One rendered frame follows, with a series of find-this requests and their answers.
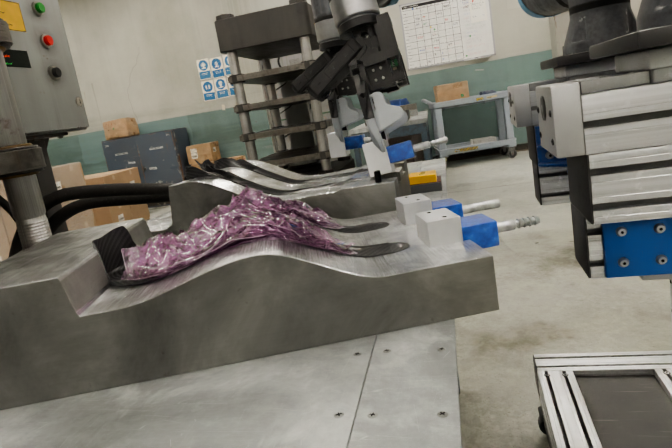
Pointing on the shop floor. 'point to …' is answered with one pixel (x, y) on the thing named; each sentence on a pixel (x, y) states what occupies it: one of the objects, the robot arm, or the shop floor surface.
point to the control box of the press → (40, 68)
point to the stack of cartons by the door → (205, 153)
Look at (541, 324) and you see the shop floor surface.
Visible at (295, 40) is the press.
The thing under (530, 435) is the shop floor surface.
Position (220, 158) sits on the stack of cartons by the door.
